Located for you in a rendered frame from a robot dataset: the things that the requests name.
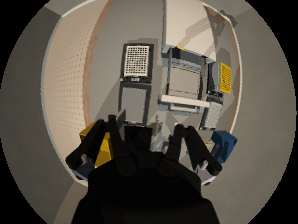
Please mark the dark blue bin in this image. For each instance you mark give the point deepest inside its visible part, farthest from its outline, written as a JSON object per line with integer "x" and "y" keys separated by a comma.
{"x": 221, "y": 140}

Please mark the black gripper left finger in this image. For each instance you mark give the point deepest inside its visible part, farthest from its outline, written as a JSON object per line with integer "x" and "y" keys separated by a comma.
{"x": 82, "y": 160}

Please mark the white multi-well plate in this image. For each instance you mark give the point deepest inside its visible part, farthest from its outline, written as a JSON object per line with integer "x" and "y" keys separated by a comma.
{"x": 213, "y": 115}
{"x": 135, "y": 55}

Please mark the grey bench mat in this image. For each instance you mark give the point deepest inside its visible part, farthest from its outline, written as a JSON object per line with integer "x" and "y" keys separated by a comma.
{"x": 141, "y": 21}

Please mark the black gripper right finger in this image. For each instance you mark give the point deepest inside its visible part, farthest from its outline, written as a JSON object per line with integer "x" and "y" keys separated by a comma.
{"x": 203, "y": 163}

